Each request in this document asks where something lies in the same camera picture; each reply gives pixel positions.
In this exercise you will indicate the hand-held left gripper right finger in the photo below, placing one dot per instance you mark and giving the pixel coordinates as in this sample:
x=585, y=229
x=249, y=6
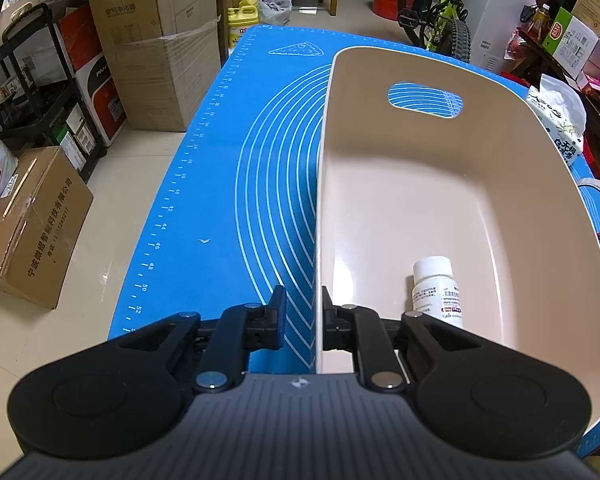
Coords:
x=325, y=307

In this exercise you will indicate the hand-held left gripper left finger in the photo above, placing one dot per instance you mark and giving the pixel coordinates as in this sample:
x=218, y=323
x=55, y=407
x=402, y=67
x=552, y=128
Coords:
x=279, y=310

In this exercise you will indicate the beige plastic bin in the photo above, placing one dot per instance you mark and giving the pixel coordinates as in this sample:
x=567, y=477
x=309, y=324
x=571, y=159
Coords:
x=430, y=160

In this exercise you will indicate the white medicine bottle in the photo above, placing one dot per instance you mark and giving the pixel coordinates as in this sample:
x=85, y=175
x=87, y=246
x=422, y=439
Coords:
x=437, y=290

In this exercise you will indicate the blue silicone mat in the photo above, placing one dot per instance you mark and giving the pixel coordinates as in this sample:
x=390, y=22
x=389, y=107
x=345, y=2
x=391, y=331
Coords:
x=220, y=210

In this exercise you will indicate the large wrapped cardboard box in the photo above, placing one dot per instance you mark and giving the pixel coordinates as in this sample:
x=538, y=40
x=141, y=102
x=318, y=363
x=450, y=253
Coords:
x=165, y=80

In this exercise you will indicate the brown printed cardboard box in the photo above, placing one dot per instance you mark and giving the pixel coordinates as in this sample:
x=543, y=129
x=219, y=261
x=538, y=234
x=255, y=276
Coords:
x=35, y=230

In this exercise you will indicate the green white small box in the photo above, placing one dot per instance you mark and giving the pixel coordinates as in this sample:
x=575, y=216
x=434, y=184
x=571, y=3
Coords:
x=72, y=137

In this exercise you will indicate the white red appliance box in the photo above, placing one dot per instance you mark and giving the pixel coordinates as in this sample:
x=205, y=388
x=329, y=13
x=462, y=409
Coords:
x=102, y=105

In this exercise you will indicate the yellow oil jug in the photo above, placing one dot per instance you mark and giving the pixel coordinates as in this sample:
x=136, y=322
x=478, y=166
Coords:
x=250, y=7
x=241, y=30

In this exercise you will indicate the white tissue pack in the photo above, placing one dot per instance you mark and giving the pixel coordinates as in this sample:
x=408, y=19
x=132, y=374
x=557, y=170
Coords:
x=560, y=120

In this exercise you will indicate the translucent plastic bag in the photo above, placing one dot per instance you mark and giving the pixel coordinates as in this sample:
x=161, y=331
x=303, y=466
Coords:
x=275, y=7

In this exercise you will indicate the green black bicycle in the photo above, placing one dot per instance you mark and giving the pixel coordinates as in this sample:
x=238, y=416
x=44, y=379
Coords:
x=460, y=35

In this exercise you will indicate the tall white carton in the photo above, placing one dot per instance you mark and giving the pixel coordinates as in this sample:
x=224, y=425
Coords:
x=500, y=20

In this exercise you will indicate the red cardboard box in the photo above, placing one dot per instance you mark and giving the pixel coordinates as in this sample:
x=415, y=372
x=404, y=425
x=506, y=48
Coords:
x=80, y=35

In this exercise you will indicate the orange drink bottle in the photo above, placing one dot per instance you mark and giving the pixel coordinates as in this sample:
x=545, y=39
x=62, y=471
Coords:
x=540, y=22

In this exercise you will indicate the black utility cart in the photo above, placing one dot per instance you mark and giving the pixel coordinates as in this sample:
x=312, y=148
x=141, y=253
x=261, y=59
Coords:
x=30, y=10

